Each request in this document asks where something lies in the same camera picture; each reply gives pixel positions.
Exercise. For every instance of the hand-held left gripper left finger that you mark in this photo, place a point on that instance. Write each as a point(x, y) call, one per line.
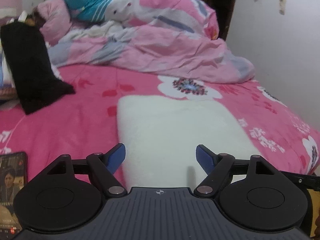
point(116, 159)

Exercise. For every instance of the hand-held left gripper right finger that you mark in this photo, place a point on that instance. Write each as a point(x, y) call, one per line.
point(205, 159)

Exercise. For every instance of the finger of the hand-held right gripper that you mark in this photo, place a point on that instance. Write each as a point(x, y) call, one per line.
point(303, 178)

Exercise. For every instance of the white sweater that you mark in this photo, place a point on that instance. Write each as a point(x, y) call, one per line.
point(180, 130)

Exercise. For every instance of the pink floral bed sheet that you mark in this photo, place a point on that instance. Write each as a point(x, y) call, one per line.
point(75, 120)

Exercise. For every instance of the black smartphone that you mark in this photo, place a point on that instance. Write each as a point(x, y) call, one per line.
point(11, 192)

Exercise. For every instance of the black folded garment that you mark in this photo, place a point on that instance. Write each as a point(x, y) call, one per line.
point(32, 67)

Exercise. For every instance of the pink patterned duvet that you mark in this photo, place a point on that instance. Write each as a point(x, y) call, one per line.
point(162, 37)

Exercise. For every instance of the teal cloth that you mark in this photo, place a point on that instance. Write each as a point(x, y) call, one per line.
point(87, 2)

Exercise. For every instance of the wooden door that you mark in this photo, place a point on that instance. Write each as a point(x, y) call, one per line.
point(217, 0)

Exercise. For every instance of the small white cloth item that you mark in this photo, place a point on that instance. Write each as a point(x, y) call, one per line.
point(23, 16)

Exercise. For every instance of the pink white headboard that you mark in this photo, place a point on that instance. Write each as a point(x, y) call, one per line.
point(10, 5)

